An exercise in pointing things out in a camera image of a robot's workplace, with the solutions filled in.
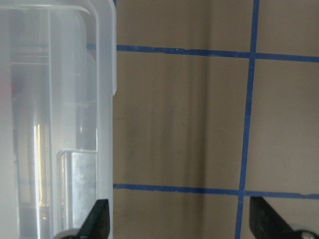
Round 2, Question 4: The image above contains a clear ribbed box lid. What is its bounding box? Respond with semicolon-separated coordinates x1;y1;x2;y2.
0;0;117;239

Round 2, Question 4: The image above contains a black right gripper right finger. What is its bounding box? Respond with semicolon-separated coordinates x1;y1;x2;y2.
249;197;297;239

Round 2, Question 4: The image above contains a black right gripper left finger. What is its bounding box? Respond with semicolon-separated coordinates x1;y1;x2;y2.
78;199;110;239

